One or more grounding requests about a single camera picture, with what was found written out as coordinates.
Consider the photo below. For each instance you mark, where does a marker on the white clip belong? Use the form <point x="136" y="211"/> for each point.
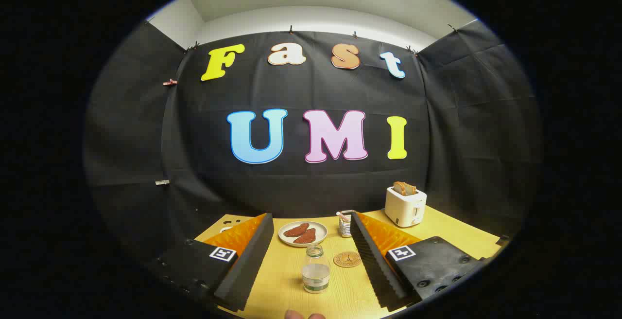
<point x="162" y="182"/>

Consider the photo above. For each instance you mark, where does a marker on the red clip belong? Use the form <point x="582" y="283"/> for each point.
<point x="170" y="82"/>

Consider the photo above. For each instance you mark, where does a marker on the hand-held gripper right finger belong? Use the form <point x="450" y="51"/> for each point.
<point x="376" y="270"/>

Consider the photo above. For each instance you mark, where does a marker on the brown meat steak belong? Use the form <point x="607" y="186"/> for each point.
<point x="305" y="237"/>
<point x="295" y="230"/>

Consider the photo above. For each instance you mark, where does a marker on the red striped straw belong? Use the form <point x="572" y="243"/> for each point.
<point x="342" y="217"/>

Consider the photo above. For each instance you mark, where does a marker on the toast slice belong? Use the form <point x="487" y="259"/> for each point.
<point x="401" y="187"/>
<point x="413" y="190"/>

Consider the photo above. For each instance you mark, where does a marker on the wooden table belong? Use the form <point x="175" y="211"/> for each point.
<point x="286" y="280"/>

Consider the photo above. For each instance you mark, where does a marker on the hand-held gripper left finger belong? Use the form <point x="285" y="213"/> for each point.
<point x="248" y="270"/>

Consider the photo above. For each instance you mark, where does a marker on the small white condiment dish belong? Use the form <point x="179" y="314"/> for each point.
<point x="226" y="229"/>

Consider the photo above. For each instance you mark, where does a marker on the white toaster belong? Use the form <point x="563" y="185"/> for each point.
<point x="403" y="209"/>

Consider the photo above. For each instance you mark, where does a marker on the white round plate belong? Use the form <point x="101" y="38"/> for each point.
<point x="320" y="229"/>

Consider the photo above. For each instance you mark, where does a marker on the clear plastic juice bottle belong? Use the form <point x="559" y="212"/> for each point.
<point x="316" y="275"/>

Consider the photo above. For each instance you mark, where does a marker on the round wooden coaster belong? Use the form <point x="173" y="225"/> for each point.
<point x="347" y="259"/>

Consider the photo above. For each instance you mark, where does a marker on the black backdrop cloth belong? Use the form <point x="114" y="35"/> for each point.
<point x="301" y="90"/>

